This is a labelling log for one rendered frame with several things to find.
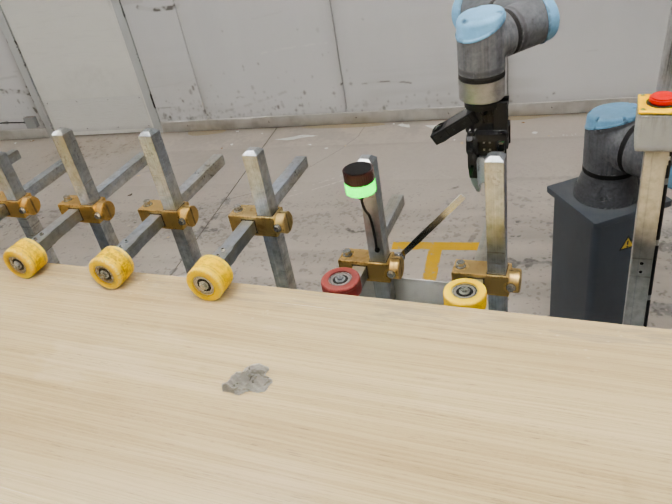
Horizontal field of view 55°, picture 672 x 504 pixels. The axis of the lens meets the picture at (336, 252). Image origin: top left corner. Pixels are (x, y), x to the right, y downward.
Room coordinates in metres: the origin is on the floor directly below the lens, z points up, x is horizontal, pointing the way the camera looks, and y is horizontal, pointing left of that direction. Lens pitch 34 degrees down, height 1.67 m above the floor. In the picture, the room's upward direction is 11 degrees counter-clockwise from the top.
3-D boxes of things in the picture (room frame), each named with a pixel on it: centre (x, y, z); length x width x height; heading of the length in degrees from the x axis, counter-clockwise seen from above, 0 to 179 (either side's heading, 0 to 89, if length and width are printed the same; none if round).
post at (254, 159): (1.25, 0.13, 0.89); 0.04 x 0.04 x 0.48; 64
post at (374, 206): (1.14, -0.09, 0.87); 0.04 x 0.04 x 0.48; 64
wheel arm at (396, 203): (1.22, -0.08, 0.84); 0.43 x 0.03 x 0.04; 154
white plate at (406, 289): (1.15, -0.13, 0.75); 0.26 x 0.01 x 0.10; 64
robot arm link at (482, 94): (1.21, -0.35, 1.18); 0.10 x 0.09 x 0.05; 155
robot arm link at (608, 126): (1.62, -0.85, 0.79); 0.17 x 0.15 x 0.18; 25
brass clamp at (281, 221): (1.26, 0.15, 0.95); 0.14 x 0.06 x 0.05; 64
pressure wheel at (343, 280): (1.04, 0.00, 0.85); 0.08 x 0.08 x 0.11
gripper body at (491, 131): (1.20, -0.35, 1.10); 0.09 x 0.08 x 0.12; 65
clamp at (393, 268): (1.15, -0.07, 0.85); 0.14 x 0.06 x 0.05; 64
